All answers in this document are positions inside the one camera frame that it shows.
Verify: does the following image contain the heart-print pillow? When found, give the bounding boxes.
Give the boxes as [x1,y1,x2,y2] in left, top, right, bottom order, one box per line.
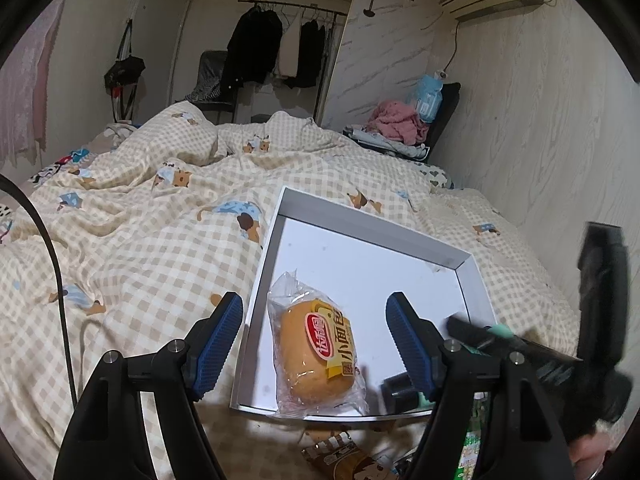
[416,162,456,191]

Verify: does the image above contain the dark hanging garments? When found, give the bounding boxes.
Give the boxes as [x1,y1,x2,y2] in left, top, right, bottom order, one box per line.
[294,17,327,89]

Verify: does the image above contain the grey striped chair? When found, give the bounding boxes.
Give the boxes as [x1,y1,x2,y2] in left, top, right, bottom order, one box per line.
[186,50,239,112]

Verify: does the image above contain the air conditioner power cord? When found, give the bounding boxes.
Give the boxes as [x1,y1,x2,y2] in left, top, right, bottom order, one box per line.
[444,19,462,77]

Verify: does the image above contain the colourful printed bed sheet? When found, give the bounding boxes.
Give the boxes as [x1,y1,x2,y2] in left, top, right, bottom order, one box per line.
[29,146,92,187]

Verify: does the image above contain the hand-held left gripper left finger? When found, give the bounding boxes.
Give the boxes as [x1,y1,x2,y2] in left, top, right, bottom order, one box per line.
[52,291,246,480]

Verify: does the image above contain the green striped snack packet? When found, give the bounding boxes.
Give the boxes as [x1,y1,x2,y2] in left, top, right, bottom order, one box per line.
[462,392,496,480]

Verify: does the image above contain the white sliding door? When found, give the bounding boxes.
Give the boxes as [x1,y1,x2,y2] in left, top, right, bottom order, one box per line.
[65,0,193,131]

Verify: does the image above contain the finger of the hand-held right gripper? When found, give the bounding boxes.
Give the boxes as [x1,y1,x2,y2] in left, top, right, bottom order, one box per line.
[381,374,431,413]
[445,316,583,368]

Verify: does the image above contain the white shallow cardboard box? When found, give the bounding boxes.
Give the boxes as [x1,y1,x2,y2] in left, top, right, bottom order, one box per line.
[230,186,498,418]

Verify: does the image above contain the white hanging garment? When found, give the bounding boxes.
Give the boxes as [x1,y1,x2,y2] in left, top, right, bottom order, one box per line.
[276,12,304,79]

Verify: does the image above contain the black cable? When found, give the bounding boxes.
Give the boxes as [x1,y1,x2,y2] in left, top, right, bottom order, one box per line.
[0,175,81,411]

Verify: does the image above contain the pink curtain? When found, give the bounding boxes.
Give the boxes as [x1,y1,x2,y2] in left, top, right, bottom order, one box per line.
[0,0,66,162]

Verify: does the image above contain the black chair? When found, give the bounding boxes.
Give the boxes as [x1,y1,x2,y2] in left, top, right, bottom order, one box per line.
[344,82,461,162]

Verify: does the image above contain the black clothes rack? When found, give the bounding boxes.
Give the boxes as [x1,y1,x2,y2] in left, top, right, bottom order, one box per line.
[237,0,349,126]

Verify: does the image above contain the pink crumpled cloth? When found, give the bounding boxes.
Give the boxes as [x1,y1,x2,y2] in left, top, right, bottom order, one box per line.
[367,100,430,144]

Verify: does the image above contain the blue wipes pack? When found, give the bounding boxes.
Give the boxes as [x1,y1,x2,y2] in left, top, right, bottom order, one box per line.
[406,73,446,124]

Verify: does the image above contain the pile of clothes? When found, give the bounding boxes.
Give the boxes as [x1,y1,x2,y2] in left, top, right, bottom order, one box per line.
[349,126,431,159]

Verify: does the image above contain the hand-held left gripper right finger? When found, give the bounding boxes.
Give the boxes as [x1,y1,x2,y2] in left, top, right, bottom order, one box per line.
[385,291,576,480]

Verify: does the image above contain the beige checked dog-print blanket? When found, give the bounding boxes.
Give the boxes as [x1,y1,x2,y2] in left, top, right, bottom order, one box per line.
[0,100,591,480]

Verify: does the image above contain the packaged orange bread bun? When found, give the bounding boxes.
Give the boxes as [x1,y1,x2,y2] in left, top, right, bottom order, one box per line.
[267,271,368,417]

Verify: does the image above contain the brown patterned snack packet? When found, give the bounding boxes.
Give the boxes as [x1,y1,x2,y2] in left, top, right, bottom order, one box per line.
[300,430,401,480]

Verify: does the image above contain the person's right hand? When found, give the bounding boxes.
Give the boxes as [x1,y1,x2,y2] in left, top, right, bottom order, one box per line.
[570,422,618,480]

